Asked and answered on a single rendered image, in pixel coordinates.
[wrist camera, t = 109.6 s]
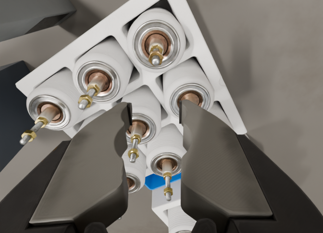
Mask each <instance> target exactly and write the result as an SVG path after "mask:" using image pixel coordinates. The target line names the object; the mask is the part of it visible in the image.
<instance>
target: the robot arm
mask: <svg viewBox="0 0 323 233"><path fill-rule="evenodd" d="M179 124H181V125H182V126H183V147H184V148H185V150H186V151H187V152H186V153H185V155H184V156H183V157H182V159H181V208H182V210H183V211H184V213H186V214H187V215H188V216H190V217H191V218H193V219H194V220H195V221H196V223H195V225H194V227H193V229H192V231H191V233H323V215H322V214H321V213H320V211H319V210H318V209H317V207H316V206H315V205H314V204H313V202H312V201H311V200H310V199H309V197H308V196H307V195H306V194H305V193H304V192H303V191H302V189H301V188H300V187H299V186H298V185H297V184H296V183H295V182H294V181H293V180H292V179H291V178H290V177H289V176H288V175H287V174H286V173H285V172H284V171H282V170H281V169H280V168H279V167H278V166H277V165H276V164H275V163H274V162H273V161H272V160H271V159H270V158H269V157H268V156H267V155H265V154H264V153H263V152H262V151H261V150H260V149H259V148H258V147H257V146H256V145H255V144H254V143H253V142H252V141H251V140H249V139H248V138H247V137H246V136H245V135H238V134H237V133H236V132H235V131H234V130H233V129H232V128H231V127H230V126H228V125H227V124H226V123H225V122H223V121H222V120H221V119H219V118H218V117H217V116H215V115H213V114H212V113H210V112H208V111H207V110H205V109H203V108H202V107H200V106H198V105H196V104H195V103H193V102H191V101H190V100H187V99H184V100H180V101H179ZM130 126H132V103H130V102H120V103H119V104H117V105H116V106H114V107H112V108H111V109H109V110H108V111H106V112H105V113H103V114H102V115H100V116H98V117H97V118H95V119H94V120H92V121H91V122H89V123H88V124H87V125H86V126H84V127H83V128H82V129H81V130H80V131H79V132H78V133H77V134H76V135H75V136H74V137H73V138H72V139H71V140H68V141H62V142H61V143H60V144H59V145H58V146H57V147H56V148H55V149H54V150H53V151H52V152H51V153H49V154H48V155H47V156H46V157H45V158H44V159H43V160H42V161H41V162H40V163H39V164H38V165H37V166H36V167H35V168H34V169H33V170H32V171H31V172H30V173H29V174H28V175H27V176H26V177H25V178H24V179H23V180H22V181H20V182H19V183H18V184H17V185H16V186H15V187H14V188H13V189H12V190H11V191H10V192H9V193H8V194H7V195H6V196H5V197H4V199H3V200H2V201H1V202H0V233H108V232H107V230H106V228H107V227H108V226H110V225H111V224H112V223H114V222H115V221H116V220H117V219H119V218H120V217H121V216H123V215H124V214H125V212H126V211H127V208H128V183H127V177H126V172H125V167H124V160H123V158H122V155H123V154H124V152H125V151H126V150H127V148H128V144H127V139H126V131H127V130H128V128H129V127H130Z"/></svg>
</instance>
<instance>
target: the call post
mask: <svg viewBox="0 0 323 233"><path fill-rule="evenodd" d="M74 12H76V8H75V7H74V6H73V4H72V3H71V2H70V1H69V0H0V42H2V41H5V40H9V39H12V38H15V37H20V36H23V35H27V34H30V33H33V32H36V31H40V30H43V29H47V28H50V27H54V26H57V25H59V24H60V23H62V22H63V21H64V20H65V19H67V18H68V17H69V16H71V15H72V14H73V13H74Z"/></svg>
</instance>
